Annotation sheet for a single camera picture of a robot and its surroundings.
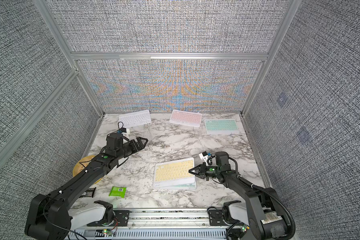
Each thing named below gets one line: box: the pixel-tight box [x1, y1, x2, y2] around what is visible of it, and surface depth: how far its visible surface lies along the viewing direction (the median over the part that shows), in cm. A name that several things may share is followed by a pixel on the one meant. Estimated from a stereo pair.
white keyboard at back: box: [118, 110, 152, 127], surface depth 119 cm
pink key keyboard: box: [169, 109, 203, 128], surface depth 119 cm
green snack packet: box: [109, 186, 127, 198], surface depth 83 cm
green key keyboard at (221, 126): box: [204, 119, 240, 135], surface depth 113 cm
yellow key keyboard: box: [153, 157, 196, 188], surface depth 84 cm
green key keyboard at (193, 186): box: [154, 183, 197, 190], surface depth 84 cm
